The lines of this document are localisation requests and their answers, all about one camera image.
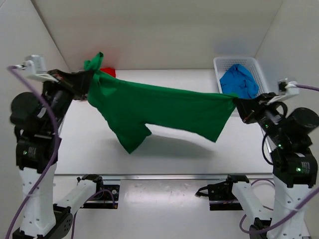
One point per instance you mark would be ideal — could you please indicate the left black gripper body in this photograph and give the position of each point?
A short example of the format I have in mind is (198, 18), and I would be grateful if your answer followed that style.
(62, 84)

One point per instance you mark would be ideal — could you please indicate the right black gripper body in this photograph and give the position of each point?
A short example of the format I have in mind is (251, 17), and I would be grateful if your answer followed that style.
(266, 114)

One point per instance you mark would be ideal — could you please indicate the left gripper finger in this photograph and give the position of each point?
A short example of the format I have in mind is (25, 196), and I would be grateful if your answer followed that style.
(78, 82)
(80, 96)

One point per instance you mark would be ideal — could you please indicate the green t-shirt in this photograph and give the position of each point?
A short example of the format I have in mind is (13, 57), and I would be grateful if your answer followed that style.
(128, 107)

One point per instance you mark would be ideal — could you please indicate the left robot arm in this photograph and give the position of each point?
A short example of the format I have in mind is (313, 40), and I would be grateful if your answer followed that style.
(36, 120)

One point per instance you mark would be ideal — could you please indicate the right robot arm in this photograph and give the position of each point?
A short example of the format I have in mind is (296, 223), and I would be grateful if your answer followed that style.
(294, 167)

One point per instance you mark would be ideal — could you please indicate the crumpled blue t-shirt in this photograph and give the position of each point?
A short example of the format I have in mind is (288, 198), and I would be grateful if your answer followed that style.
(238, 80)

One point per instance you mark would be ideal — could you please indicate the folded red t-shirt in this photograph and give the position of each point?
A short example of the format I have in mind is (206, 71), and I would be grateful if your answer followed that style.
(110, 71)

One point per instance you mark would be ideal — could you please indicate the white plastic basket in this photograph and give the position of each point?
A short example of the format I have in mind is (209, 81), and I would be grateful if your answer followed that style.
(222, 64)

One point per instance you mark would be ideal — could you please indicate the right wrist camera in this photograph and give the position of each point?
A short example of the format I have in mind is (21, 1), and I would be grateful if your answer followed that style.
(287, 90)

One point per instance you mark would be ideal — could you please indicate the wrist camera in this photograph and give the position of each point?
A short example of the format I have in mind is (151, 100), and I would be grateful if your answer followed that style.
(287, 90)
(35, 67)

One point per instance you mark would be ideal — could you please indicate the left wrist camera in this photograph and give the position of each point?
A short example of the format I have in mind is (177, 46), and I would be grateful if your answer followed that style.
(35, 67)

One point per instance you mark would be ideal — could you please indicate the aluminium table rail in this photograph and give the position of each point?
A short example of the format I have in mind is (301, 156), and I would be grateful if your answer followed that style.
(166, 176)

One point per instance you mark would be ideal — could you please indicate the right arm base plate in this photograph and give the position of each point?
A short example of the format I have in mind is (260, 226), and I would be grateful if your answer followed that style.
(220, 196)

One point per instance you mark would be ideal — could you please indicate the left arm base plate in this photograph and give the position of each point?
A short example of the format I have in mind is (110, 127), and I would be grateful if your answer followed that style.
(107, 198)

